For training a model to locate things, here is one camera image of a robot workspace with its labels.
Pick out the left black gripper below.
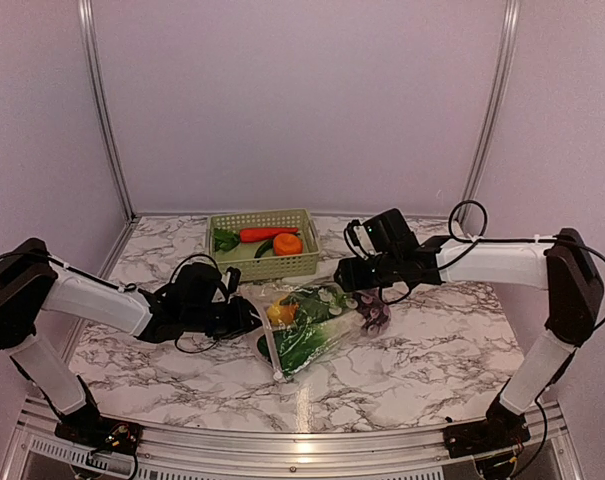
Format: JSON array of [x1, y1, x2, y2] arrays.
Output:
[[183, 295, 270, 340]]

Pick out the clear dotted zip bag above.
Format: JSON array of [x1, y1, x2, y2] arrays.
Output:
[[240, 278, 391, 382]]

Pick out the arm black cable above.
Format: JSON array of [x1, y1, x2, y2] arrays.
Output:
[[0, 252, 223, 354], [376, 199, 605, 306]]

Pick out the fake green bell pepper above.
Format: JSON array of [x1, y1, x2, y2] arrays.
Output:
[[256, 335, 270, 360]]

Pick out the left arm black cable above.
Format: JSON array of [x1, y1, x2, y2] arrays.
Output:
[[0, 252, 223, 354]]

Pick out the right aluminium frame post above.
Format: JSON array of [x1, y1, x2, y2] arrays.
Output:
[[460, 0, 521, 201]]

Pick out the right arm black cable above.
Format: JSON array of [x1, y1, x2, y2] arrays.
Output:
[[376, 199, 605, 306]]

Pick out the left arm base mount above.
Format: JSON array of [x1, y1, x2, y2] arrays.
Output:
[[55, 417, 142, 455]]

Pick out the front aluminium frame rail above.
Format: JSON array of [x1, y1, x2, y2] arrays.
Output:
[[11, 399, 583, 480]]

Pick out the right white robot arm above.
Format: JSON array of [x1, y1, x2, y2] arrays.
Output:
[[334, 209, 604, 448]]

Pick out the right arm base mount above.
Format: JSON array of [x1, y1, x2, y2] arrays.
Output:
[[443, 420, 531, 458]]

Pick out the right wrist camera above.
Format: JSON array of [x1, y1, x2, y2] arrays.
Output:
[[343, 219, 372, 260]]

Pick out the green perforated plastic basket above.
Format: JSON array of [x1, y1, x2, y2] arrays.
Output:
[[206, 209, 321, 282]]

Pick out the fake green cucumber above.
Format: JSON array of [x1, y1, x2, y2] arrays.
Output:
[[281, 284, 357, 326]]

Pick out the fake yellow lemon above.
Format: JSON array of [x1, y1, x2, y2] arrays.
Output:
[[266, 297, 299, 326]]

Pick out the fake orange tangerine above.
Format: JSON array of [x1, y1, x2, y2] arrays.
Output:
[[273, 233, 304, 256]]

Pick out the aluminium frame post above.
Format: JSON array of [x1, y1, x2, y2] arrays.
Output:
[[460, 0, 521, 201], [78, 0, 136, 223]]

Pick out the left aluminium frame post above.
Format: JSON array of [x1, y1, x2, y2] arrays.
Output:
[[78, 0, 136, 223]]

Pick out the fake red carrot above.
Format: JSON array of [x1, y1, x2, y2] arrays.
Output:
[[239, 227, 298, 243]]

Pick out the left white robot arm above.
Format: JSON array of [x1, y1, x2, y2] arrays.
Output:
[[0, 238, 261, 445]]

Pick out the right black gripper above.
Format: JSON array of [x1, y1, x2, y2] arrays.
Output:
[[333, 251, 402, 292]]

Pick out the fake purple grapes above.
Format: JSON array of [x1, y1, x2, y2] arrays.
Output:
[[354, 290, 391, 336]]

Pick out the fake green leafy vegetable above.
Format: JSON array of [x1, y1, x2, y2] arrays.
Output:
[[273, 317, 355, 378]]

